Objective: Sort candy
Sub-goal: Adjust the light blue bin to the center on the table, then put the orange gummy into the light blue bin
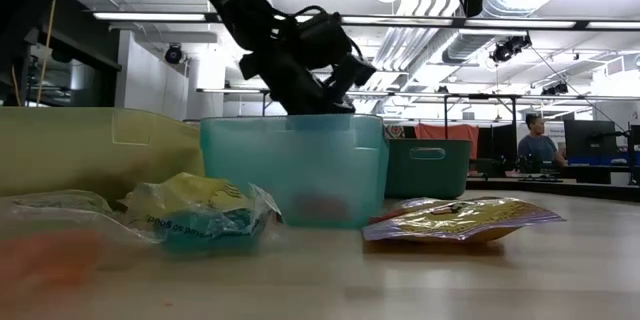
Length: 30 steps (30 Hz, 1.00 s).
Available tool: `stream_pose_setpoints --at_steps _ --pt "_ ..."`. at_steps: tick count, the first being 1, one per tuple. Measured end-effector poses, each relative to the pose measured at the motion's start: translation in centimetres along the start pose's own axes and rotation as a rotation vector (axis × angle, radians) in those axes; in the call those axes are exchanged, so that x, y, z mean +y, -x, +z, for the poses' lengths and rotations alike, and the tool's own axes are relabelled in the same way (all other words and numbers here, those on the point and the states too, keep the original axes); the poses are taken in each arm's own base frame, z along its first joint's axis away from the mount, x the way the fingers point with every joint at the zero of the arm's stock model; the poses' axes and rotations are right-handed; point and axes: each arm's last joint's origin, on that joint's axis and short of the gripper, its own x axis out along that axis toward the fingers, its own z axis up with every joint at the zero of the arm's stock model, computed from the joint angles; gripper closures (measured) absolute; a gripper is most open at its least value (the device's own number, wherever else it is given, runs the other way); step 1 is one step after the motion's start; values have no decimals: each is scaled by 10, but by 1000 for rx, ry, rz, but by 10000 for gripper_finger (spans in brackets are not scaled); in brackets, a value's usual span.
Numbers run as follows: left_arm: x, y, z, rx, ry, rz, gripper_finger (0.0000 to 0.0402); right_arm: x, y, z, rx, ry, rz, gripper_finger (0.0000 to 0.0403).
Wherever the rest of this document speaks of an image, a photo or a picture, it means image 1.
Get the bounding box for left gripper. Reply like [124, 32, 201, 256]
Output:
[238, 34, 357, 116]

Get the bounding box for light teal translucent plastic bin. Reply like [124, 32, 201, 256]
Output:
[199, 113, 390, 230]

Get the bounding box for clear bag with red candy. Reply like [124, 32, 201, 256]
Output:
[292, 190, 354, 224]

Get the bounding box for yellow candy bag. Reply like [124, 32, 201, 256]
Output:
[119, 171, 256, 216]

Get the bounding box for clear bag with blue candy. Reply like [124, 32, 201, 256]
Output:
[144, 182, 284, 259]

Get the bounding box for large yellow Sour Patch bag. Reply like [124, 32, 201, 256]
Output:
[361, 197, 567, 244]

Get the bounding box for yellow-green translucent plastic bin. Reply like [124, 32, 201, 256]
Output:
[0, 106, 206, 199]

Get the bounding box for clear bag with pale candy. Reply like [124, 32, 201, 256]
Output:
[8, 188, 117, 217]

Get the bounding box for clear bag with orange candy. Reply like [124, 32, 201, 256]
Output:
[0, 204, 164, 301]

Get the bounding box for black ceiling spot lamp cluster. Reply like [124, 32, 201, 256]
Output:
[489, 33, 533, 65]

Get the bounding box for orange cloth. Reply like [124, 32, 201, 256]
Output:
[413, 123, 480, 141]

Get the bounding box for dark teal plastic bin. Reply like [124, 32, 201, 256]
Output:
[384, 138, 473, 200]

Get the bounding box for black overhead light bar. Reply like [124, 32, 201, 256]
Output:
[92, 11, 640, 30]

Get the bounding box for white printed sign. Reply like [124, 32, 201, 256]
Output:
[547, 122, 566, 146]

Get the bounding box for person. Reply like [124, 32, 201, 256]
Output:
[517, 112, 570, 169]

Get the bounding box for black monitor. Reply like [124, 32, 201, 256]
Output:
[563, 119, 619, 159]

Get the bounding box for blue desk panel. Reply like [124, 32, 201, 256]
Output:
[567, 154, 640, 167]

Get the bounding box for black metal frame stand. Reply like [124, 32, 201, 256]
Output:
[259, 88, 289, 117]
[443, 92, 521, 171]

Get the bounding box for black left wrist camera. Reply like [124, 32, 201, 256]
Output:
[294, 8, 379, 104]

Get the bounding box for silver ceiling duct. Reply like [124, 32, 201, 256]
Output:
[442, 0, 556, 64]

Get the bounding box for black table frame rail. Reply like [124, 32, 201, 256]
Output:
[467, 176, 640, 202]

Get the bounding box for yellow hanging cable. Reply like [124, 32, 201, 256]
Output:
[9, 64, 22, 107]
[37, 0, 57, 107]

